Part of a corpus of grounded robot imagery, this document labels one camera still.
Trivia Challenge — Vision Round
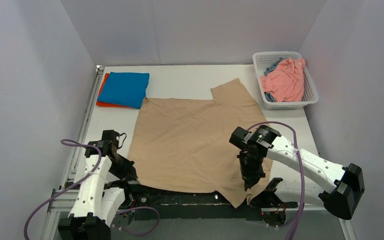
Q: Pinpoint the beige t shirt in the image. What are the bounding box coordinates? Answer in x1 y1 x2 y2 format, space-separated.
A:
128 78 273 208

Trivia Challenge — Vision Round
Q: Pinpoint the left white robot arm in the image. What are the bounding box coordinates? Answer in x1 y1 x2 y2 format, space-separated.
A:
57 130 138 240

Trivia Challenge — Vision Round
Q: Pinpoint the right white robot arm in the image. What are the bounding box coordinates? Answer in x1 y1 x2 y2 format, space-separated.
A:
229 123 366 220

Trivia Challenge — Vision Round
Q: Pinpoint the folded orange t shirt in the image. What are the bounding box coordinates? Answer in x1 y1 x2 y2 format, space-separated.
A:
95 73 135 109

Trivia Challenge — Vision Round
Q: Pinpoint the folded blue t shirt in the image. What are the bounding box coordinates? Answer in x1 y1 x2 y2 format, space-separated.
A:
110 72 150 109

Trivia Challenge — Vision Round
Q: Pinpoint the pink t shirt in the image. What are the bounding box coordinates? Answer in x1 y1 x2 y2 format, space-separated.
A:
260 58 306 103

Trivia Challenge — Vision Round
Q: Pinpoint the white plastic basket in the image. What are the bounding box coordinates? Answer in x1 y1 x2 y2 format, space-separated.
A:
252 51 319 110

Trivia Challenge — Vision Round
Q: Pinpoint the grey blue garment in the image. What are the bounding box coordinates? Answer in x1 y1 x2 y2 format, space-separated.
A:
263 58 284 76

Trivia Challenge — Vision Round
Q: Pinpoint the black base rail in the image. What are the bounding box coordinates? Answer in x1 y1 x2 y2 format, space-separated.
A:
103 180 298 224

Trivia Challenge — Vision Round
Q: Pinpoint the aluminium frame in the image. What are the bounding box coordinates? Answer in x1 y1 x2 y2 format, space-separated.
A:
41 65 357 240

